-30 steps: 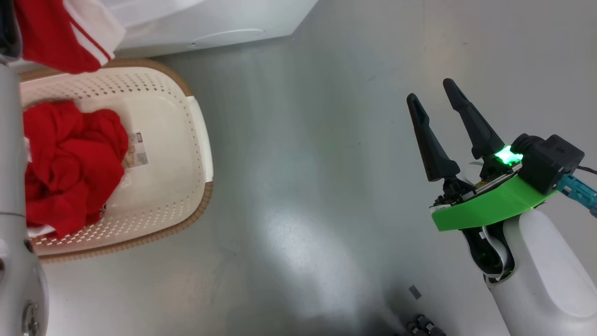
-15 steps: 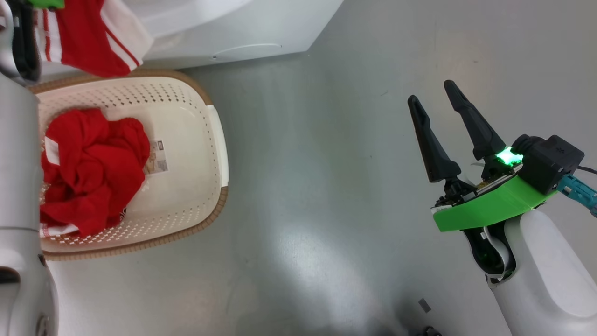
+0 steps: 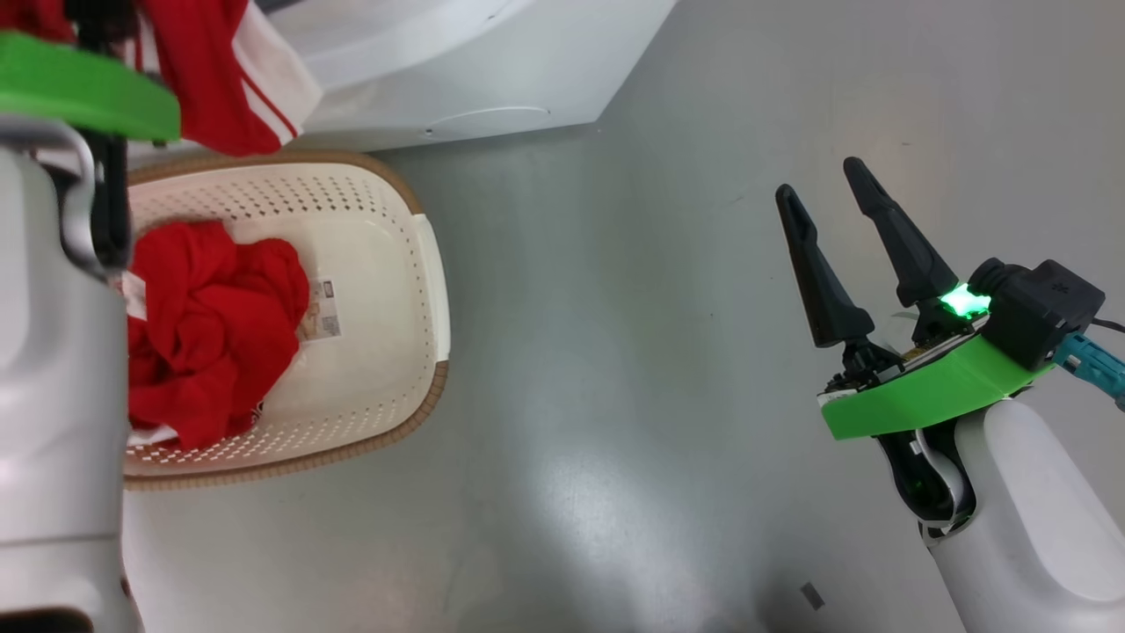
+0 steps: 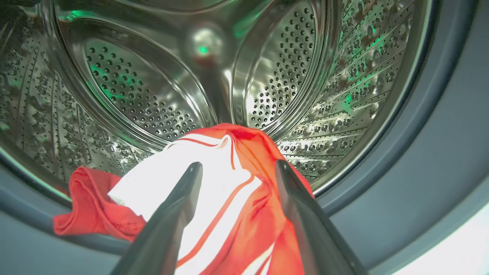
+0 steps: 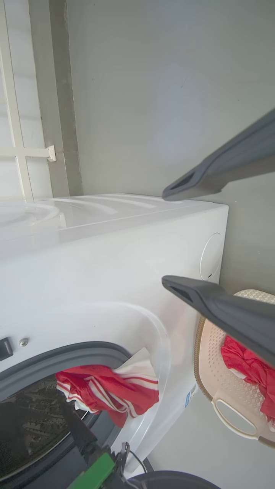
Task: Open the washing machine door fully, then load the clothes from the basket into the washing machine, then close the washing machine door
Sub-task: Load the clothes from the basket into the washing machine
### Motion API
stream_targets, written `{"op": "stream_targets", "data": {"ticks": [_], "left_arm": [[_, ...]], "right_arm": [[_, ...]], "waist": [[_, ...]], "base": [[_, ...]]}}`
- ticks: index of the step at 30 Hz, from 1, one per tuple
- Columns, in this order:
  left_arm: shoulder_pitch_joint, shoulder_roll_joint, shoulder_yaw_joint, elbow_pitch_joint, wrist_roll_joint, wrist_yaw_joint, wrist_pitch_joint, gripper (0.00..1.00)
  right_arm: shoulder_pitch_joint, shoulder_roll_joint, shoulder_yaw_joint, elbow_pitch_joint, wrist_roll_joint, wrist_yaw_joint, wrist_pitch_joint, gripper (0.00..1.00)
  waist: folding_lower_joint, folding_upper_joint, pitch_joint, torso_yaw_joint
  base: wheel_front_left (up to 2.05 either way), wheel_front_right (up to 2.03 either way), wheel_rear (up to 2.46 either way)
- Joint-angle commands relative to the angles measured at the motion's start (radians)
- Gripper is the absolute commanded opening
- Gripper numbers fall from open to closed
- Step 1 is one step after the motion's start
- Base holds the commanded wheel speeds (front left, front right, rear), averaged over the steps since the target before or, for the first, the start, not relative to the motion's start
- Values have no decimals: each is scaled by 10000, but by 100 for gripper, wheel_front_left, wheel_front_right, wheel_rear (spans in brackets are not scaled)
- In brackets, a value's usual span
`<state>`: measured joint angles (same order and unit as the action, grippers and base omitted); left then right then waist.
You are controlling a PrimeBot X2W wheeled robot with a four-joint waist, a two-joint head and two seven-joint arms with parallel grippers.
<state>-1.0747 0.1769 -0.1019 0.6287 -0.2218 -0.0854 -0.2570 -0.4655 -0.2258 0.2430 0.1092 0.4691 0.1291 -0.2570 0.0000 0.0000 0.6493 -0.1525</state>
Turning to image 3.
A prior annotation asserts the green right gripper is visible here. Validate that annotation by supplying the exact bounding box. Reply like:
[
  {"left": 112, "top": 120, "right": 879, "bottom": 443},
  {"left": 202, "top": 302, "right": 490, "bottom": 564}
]
[{"left": 775, "top": 156, "right": 1054, "bottom": 440}]

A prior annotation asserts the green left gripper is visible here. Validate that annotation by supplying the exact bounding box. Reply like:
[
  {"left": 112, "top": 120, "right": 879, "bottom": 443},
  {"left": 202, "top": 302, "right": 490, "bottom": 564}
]
[{"left": 0, "top": 0, "right": 181, "bottom": 144}]

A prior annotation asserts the red garment with white stripes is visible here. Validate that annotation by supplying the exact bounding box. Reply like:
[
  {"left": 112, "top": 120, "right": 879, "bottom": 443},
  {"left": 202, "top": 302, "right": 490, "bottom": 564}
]
[{"left": 0, "top": 0, "right": 323, "bottom": 157}]

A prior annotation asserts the plain red garment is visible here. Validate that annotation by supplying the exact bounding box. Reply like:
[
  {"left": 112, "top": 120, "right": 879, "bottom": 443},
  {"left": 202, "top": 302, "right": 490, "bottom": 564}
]
[{"left": 126, "top": 220, "right": 310, "bottom": 451}]

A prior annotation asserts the white front-load washing machine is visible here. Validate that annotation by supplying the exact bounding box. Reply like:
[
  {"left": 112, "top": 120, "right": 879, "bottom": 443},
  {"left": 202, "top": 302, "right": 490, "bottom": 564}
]
[{"left": 127, "top": 0, "right": 678, "bottom": 168}]

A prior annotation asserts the basket product label sticker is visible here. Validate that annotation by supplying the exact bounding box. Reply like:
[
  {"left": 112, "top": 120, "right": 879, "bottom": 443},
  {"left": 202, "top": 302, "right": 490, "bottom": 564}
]
[{"left": 296, "top": 279, "right": 342, "bottom": 344}]

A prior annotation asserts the cream perforated laundry basket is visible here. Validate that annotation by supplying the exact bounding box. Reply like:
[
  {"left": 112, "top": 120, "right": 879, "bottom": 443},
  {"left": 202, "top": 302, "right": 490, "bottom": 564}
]
[{"left": 123, "top": 149, "right": 451, "bottom": 491}]

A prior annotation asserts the round white filter cover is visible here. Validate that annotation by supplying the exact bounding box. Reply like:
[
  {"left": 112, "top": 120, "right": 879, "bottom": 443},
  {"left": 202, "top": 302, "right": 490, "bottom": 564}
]
[{"left": 422, "top": 105, "right": 552, "bottom": 140}]

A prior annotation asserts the teal cable connector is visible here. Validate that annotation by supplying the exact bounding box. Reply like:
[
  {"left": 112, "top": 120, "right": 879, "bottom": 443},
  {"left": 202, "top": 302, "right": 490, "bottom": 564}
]
[{"left": 1053, "top": 332, "right": 1125, "bottom": 411}]

